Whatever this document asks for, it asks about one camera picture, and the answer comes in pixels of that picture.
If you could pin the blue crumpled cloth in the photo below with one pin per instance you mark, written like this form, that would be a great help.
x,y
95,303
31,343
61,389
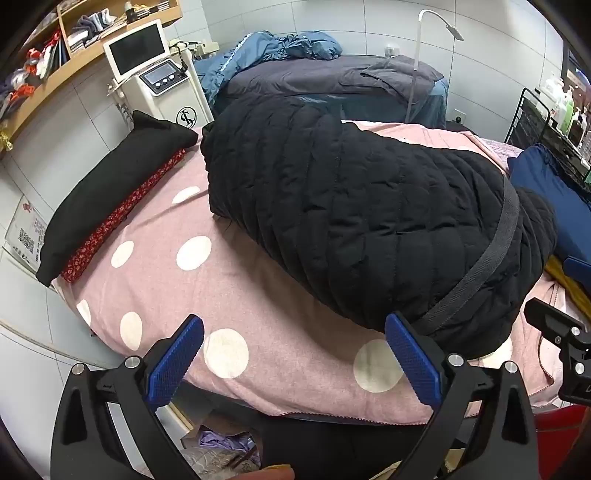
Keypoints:
x,y
258,50

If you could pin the grey white folded clothes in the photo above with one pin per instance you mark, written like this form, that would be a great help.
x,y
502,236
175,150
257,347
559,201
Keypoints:
x,y
94,27

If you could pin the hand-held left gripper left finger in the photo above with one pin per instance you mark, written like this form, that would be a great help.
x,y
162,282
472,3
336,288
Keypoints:
x,y
173,364

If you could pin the red floral cloth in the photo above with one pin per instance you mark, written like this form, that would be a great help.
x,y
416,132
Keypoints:
x,y
106,230

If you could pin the white machine with screen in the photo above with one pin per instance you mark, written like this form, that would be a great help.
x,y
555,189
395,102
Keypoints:
x,y
152,92

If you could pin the green pump bottle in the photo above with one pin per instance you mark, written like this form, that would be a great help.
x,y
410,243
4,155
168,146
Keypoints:
x,y
567,110

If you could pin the beige box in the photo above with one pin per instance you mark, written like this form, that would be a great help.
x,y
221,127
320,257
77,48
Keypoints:
x,y
207,48

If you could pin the purple cloth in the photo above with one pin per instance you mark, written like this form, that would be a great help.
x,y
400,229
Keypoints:
x,y
221,441

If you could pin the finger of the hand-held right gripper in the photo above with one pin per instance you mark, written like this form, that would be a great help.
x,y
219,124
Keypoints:
x,y
579,266
572,350

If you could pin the black quilted jacket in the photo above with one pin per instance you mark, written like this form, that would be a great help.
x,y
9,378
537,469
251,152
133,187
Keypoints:
x,y
369,207

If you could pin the pink polka dot blanket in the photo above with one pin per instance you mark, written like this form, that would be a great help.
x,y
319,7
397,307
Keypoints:
x,y
207,286

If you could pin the wooden wall shelf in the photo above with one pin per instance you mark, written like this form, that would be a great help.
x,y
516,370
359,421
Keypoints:
x,y
69,69

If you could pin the white gooseneck lamp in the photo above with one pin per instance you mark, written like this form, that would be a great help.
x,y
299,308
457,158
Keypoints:
x,y
457,33

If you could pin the white wall notice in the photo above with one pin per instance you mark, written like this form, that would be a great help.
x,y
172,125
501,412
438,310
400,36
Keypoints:
x,y
27,230

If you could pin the yellow cloth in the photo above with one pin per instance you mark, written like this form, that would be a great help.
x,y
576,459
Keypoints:
x,y
570,286

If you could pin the black folded cloth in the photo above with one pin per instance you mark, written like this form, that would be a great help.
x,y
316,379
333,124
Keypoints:
x,y
106,184

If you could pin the white bottle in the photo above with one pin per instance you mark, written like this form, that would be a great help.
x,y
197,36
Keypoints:
x,y
551,92

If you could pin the navy blue cloth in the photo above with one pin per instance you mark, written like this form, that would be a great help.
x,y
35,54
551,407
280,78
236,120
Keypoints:
x,y
540,194

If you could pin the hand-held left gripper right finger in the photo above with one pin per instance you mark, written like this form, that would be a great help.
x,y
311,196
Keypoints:
x,y
413,360

